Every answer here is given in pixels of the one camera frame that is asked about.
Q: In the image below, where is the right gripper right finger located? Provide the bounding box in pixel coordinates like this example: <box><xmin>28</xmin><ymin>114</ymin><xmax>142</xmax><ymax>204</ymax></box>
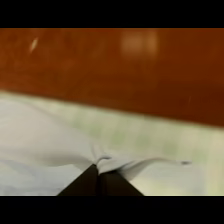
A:
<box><xmin>98</xmin><ymin>169</ymin><xmax>145</xmax><ymax>197</ymax></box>

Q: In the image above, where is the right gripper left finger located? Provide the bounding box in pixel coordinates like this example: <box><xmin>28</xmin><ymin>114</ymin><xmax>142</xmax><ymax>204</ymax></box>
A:
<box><xmin>56</xmin><ymin>163</ymin><xmax>100</xmax><ymax>197</ymax></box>

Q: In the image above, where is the lavender shirt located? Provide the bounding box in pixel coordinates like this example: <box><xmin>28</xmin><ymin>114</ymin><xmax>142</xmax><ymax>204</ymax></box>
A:
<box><xmin>0</xmin><ymin>97</ymin><xmax>206</xmax><ymax>197</ymax></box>

